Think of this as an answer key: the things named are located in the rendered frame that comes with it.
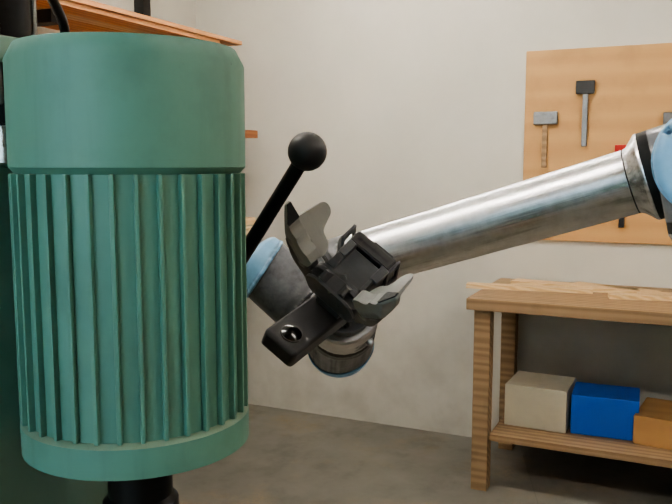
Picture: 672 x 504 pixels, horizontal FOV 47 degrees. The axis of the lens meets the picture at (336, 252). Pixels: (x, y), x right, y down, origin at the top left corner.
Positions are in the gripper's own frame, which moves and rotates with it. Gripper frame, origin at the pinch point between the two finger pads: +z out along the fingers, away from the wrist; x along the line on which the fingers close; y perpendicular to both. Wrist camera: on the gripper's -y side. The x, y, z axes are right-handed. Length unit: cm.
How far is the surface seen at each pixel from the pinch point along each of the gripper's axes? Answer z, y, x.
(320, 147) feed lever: 12.7, 1.9, -4.0
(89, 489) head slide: -2.6, -31.6, -0.7
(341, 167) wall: -288, 142, -120
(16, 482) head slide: 5.4, -34.5, -3.0
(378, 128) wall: -269, 164, -114
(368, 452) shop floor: -316, 44, -10
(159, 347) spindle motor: 18.2, -20.3, 1.6
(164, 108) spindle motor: 26.9, -9.8, -7.4
